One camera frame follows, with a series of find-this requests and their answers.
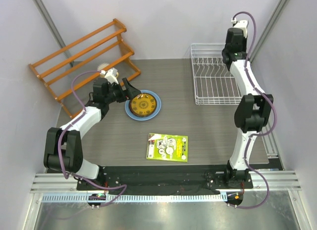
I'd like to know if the aluminium frame post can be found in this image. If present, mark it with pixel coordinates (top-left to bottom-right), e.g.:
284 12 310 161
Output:
28 0 75 67
250 0 290 62

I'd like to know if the aluminium frame post left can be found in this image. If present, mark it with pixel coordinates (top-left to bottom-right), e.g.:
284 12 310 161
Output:
28 0 75 67

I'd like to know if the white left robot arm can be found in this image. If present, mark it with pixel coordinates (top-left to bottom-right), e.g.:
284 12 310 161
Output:
44 78 141 190

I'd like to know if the orange wooden shelf rack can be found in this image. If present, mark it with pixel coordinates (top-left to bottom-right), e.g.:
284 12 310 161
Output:
28 18 141 118

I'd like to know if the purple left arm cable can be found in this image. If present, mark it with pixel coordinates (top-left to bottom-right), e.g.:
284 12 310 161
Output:
57 70 128 207

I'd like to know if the white wire dish rack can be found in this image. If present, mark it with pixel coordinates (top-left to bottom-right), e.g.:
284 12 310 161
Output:
190 43 241 105

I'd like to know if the light blue plate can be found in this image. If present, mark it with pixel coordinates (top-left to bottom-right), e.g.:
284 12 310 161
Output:
125 90 161 121

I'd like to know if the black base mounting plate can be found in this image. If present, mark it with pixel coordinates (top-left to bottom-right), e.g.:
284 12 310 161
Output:
76 165 254 196

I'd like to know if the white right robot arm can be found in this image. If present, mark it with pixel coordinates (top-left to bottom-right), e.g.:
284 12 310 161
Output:
222 27 273 188

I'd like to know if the green illustrated booklet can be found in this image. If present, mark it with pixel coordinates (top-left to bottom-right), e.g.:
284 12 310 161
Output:
146 133 189 163

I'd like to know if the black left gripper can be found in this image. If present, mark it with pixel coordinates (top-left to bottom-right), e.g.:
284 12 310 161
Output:
105 78 140 105

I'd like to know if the aluminium front rail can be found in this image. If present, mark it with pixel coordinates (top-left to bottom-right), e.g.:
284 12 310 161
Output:
30 171 301 206

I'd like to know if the brown yellow-rimmed plate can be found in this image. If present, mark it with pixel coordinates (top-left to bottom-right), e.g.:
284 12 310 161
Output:
129 93 158 117

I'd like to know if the aluminium frame post right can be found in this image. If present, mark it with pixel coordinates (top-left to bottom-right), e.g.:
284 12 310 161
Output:
250 0 290 62

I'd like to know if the aluminium side rail right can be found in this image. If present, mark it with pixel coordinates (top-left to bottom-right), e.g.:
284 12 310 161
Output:
247 61 283 164

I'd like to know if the white cup on shelf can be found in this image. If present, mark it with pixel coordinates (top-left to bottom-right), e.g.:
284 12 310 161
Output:
97 63 109 71

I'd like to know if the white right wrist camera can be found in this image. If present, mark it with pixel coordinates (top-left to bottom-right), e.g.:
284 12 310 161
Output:
231 18 249 38

